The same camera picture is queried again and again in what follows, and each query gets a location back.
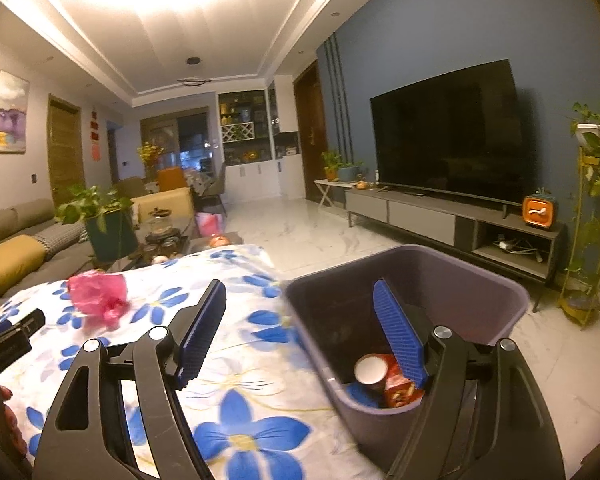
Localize purple wall painting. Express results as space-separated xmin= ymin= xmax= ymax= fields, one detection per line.
xmin=0 ymin=70 xmax=30 ymax=154

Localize grey trash bin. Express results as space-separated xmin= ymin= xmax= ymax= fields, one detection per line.
xmin=284 ymin=245 xmax=530 ymax=470

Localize operator hand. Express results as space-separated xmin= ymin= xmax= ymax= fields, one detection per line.
xmin=0 ymin=384 xmax=27 ymax=462

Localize potted green plant dark pot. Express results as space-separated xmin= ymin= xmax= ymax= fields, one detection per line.
xmin=57 ymin=184 xmax=140 ymax=263

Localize dark wooden door right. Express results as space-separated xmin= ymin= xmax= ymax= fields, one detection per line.
xmin=294 ymin=61 xmax=328 ymax=203

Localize wooden door left wall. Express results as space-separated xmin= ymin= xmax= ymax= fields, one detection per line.
xmin=47 ymin=94 xmax=85 ymax=207

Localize mustard yellow cushion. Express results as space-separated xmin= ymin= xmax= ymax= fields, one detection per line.
xmin=0 ymin=235 xmax=45 ymax=295

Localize small potted plants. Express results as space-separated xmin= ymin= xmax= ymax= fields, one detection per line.
xmin=321 ymin=151 xmax=368 ymax=182

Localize blue foam net sleeve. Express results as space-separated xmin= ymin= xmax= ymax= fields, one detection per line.
xmin=346 ymin=382 xmax=381 ymax=408

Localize small white side table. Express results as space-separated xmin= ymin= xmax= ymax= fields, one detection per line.
xmin=314 ymin=179 xmax=355 ymax=208

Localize white blue floral tablecloth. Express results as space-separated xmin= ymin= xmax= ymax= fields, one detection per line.
xmin=0 ymin=245 xmax=382 ymax=479

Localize paper cup orange print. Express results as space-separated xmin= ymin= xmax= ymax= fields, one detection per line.
xmin=353 ymin=353 xmax=396 ymax=393

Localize tall plant on gold stand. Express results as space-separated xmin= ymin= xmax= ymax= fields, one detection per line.
xmin=558 ymin=102 xmax=600 ymax=327

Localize black flat television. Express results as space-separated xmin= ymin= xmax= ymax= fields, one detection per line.
xmin=370 ymin=60 xmax=532 ymax=204

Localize glass teapot on table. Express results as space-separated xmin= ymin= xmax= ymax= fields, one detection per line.
xmin=149 ymin=208 xmax=173 ymax=238

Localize orange retro clock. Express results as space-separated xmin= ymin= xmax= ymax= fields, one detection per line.
xmin=522 ymin=188 xmax=558 ymax=230

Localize red snack wrapper front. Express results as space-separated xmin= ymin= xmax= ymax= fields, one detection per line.
xmin=381 ymin=354 xmax=424 ymax=408

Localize grey tv console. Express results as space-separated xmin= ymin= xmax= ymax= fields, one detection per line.
xmin=344 ymin=188 xmax=565 ymax=286

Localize display cabinet white base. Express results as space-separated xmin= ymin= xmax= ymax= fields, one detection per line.
xmin=218 ymin=75 xmax=306 ymax=204

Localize grey sectional sofa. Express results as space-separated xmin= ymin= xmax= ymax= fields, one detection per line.
xmin=0 ymin=198 xmax=94 ymax=307

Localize pink plastic bag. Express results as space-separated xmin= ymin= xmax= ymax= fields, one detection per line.
xmin=68 ymin=270 xmax=130 ymax=330

